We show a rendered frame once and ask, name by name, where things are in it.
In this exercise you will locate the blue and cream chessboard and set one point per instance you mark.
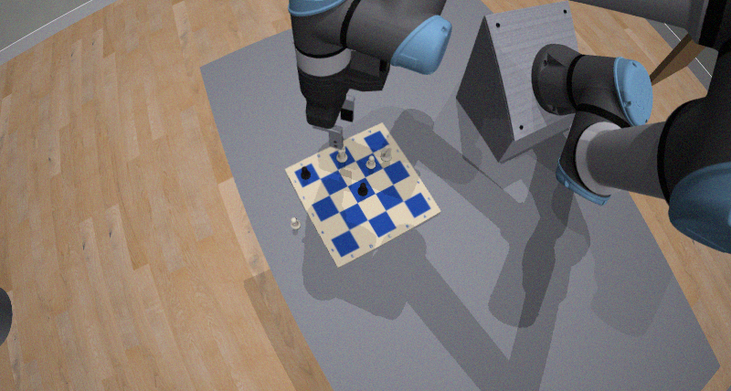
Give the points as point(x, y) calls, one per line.
point(351, 225)

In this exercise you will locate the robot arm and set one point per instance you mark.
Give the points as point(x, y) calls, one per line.
point(693, 154)

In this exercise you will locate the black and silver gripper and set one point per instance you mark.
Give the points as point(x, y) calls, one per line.
point(326, 95)

